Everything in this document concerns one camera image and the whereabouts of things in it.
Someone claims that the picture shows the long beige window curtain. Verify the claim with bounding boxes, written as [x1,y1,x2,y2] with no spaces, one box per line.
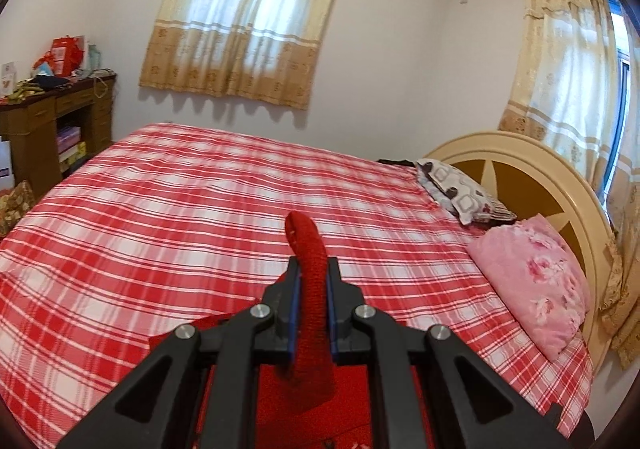
[497,0,640,370]

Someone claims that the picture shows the red gift bag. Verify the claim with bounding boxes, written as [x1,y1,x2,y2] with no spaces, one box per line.
[50,35,87,78]

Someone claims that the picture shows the short beige window curtain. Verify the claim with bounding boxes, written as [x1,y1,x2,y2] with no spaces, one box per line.
[138,0,356,110]

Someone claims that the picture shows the red plaid blanket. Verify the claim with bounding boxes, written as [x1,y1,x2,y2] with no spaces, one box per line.
[0,123,596,449]

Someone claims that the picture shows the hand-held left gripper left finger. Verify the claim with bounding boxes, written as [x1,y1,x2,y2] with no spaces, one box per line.
[57,255,302,449]

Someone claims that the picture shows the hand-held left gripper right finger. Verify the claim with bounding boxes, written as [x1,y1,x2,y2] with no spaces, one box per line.
[327,258,574,449]

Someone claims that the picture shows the white card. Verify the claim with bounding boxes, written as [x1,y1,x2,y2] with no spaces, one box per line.
[0,61,21,98]

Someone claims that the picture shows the red knit garment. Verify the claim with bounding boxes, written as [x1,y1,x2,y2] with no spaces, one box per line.
[147,211,431,449]

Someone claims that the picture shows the stack of coloured boxes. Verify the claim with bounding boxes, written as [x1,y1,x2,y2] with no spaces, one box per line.
[56,125,87,166]

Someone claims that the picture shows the cream wooden headboard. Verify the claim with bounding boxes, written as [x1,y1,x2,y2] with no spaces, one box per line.
[424,130,618,370]

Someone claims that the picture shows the blue window frame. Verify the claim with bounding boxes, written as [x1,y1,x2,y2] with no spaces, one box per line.
[604,0,640,210]

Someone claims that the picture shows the white paper bag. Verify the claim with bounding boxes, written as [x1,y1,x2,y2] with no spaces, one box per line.
[0,139,16,190]

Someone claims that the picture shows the pink floral pillow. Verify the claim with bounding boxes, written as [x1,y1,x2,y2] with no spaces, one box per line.
[466,214,592,363]

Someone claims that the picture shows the small red box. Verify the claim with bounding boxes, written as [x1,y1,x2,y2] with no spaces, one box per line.
[32,51,56,76]

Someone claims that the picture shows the brown wooden desk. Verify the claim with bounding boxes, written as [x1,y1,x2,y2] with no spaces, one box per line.
[0,73,118,190]

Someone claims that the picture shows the grey patterned pillow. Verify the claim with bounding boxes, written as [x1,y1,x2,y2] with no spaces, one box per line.
[416,158,518,226]

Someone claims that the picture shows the green yellow cloth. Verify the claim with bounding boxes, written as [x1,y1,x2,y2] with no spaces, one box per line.
[6,81,47,106]

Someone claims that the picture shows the floral cushion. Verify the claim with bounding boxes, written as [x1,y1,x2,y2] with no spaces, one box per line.
[0,179,36,238]

